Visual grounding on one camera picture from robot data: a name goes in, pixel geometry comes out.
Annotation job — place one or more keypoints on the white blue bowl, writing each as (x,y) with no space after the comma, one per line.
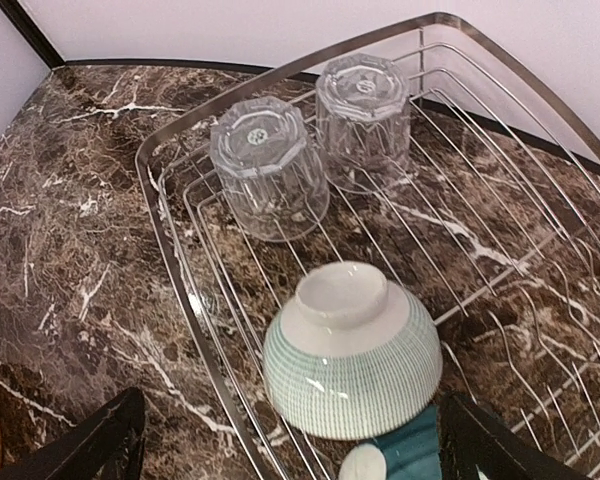
(411,451)

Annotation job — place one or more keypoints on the black left corner post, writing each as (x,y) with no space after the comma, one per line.
(32,34)

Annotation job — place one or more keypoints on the metal wire dish rack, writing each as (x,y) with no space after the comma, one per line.
(495,227)

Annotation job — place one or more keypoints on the pale green ribbed bowl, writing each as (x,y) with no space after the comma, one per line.
(351,355)

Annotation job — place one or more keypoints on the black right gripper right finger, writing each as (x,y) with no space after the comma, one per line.
(474,445)

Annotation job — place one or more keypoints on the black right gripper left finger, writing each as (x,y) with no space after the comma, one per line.
(110,442)

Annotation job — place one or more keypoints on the clear glass cup far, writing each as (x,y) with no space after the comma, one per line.
(363,120)

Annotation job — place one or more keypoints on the clear glass cup near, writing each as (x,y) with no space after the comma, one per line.
(271,175)

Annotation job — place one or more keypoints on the small white cup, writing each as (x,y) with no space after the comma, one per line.
(364,462)

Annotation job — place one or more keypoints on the clear glass cup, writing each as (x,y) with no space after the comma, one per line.
(271,175)
(363,120)

